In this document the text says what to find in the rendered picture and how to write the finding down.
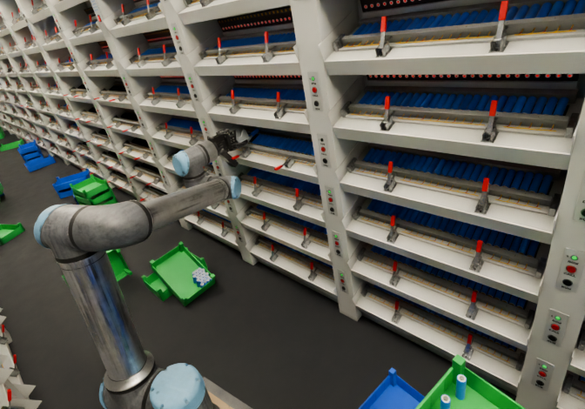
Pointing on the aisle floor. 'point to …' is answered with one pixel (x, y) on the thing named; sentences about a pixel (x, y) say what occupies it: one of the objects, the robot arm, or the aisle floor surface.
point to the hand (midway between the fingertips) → (248, 137)
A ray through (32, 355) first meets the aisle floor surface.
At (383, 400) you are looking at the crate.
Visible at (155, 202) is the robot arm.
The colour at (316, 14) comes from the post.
